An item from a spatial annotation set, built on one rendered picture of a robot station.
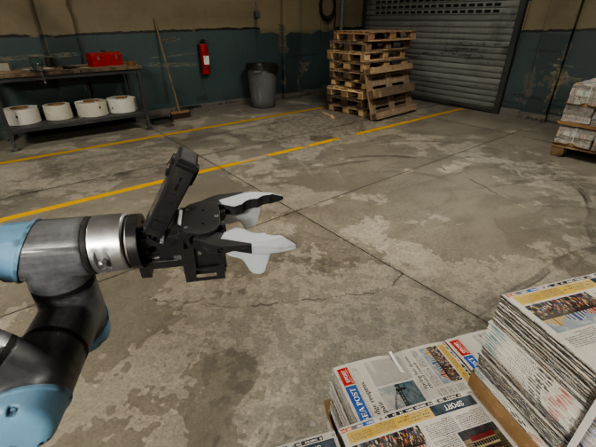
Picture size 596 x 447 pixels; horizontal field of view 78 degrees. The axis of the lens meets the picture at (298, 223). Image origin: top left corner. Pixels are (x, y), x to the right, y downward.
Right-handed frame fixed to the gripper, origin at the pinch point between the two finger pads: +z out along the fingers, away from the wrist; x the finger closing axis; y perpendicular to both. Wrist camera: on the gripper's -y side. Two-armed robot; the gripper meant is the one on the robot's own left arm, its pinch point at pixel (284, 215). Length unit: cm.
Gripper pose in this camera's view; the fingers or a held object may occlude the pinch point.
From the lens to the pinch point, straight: 50.3
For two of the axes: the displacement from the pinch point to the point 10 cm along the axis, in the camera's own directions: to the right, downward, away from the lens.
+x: 1.9, 5.9, -7.9
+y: -0.3, 8.0, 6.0
